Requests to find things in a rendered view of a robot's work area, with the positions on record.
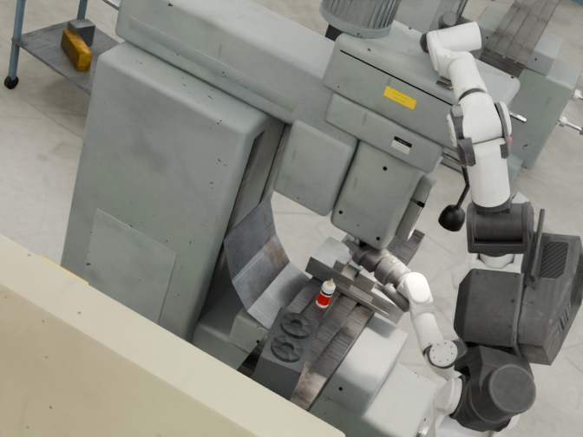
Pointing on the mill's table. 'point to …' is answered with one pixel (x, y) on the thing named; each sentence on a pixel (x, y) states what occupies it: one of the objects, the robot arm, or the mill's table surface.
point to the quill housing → (374, 196)
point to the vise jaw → (367, 279)
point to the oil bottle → (325, 294)
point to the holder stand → (285, 353)
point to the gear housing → (384, 133)
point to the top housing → (403, 81)
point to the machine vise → (333, 261)
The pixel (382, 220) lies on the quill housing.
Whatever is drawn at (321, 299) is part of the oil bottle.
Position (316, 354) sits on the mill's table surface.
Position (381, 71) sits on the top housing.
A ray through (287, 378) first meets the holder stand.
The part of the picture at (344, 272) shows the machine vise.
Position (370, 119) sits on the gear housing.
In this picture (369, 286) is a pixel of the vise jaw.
